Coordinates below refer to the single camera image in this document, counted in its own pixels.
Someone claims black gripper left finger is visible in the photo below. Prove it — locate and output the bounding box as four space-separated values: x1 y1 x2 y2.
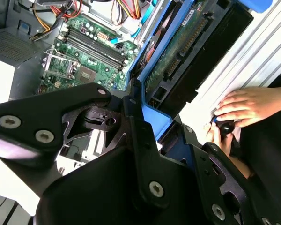
0 78 171 209

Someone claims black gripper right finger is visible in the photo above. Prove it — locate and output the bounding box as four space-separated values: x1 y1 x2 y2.
177 121 281 225

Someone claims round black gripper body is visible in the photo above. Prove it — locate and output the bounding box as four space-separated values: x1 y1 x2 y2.
34 146 216 225

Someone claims round black blue-ring tool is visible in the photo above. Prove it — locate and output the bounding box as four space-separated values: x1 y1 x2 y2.
213 116 236 136

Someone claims hard disk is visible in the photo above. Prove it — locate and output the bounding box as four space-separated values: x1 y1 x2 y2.
127 0 274 165

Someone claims person's left hand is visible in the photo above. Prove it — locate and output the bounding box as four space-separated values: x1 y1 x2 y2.
205 122 253 180

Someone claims person's right hand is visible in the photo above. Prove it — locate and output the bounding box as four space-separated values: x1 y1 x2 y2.
214 86 276 128

